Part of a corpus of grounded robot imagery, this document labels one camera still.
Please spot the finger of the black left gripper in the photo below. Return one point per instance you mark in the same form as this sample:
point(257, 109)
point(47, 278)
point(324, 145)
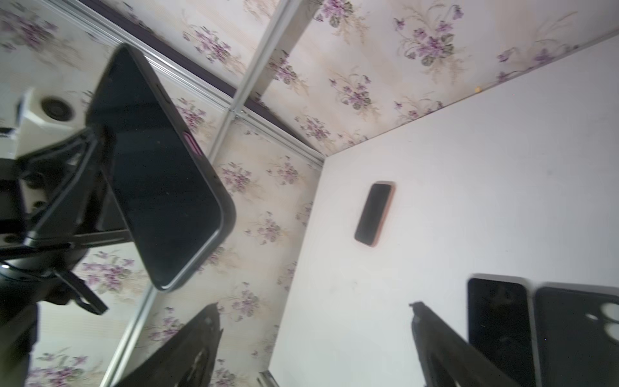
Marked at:
point(57, 183)

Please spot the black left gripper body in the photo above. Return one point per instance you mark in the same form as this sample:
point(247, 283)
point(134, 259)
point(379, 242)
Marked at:
point(100, 217)

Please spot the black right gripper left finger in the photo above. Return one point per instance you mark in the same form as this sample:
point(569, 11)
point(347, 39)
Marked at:
point(187, 359)

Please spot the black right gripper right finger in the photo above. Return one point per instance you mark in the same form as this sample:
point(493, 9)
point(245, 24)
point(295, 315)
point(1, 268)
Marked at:
point(446, 358)

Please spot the black phone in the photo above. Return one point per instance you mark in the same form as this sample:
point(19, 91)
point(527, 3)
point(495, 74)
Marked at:
point(176, 208)
point(499, 326)

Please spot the black phone case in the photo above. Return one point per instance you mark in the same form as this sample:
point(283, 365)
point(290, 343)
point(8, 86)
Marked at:
point(577, 335)

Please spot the pink-edged phone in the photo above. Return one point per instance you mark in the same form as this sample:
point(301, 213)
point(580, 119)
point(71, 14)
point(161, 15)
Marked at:
point(374, 213)

